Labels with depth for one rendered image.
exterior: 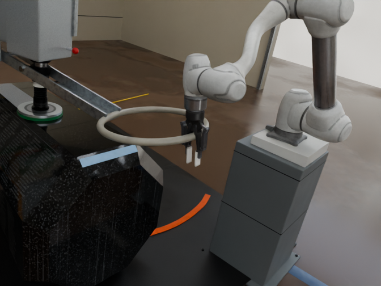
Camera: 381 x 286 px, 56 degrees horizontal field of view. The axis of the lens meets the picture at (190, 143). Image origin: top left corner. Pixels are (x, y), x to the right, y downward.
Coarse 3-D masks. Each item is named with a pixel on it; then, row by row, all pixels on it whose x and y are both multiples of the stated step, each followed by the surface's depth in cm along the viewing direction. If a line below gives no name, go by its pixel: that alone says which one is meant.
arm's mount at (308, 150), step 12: (264, 132) 203; (264, 144) 193; (276, 144) 190; (288, 144) 192; (300, 144) 194; (312, 144) 196; (324, 144) 198; (288, 156) 186; (300, 156) 182; (312, 156) 186
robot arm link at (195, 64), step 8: (192, 56) 131; (200, 56) 131; (184, 64) 134; (192, 64) 131; (200, 64) 130; (208, 64) 132; (184, 72) 134; (192, 72) 131; (200, 72) 129; (184, 80) 135; (192, 80) 131; (184, 88) 136; (192, 88) 132; (192, 96) 135; (200, 96) 135
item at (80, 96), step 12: (12, 60) 174; (24, 60) 186; (24, 72) 173; (36, 72) 170; (60, 72) 179; (48, 84) 169; (60, 84) 178; (72, 84) 178; (60, 96) 169; (72, 96) 166; (84, 96) 176; (96, 96) 174; (84, 108) 165; (96, 108) 162; (108, 108) 173; (120, 108) 170
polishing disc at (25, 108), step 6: (30, 102) 189; (48, 102) 194; (18, 108) 180; (24, 108) 181; (30, 108) 182; (54, 108) 188; (60, 108) 189; (24, 114) 176; (30, 114) 176; (36, 114) 177; (42, 114) 178; (48, 114) 180; (54, 114) 181; (60, 114) 185
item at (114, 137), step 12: (132, 108) 176; (144, 108) 178; (156, 108) 179; (168, 108) 179; (180, 108) 178; (108, 120) 164; (204, 120) 161; (108, 132) 142; (132, 144) 137; (144, 144) 136; (156, 144) 137; (168, 144) 138
